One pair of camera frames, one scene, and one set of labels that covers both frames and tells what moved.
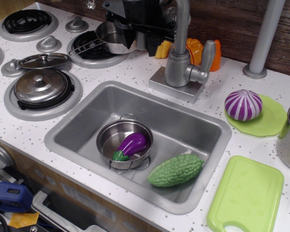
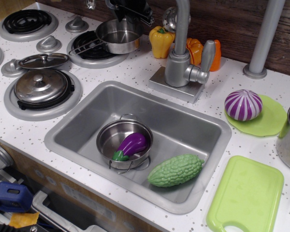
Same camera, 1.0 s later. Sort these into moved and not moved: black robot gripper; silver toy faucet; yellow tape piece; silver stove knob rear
Moved: black robot gripper
Not moved: silver stove knob rear; silver toy faucet; yellow tape piece
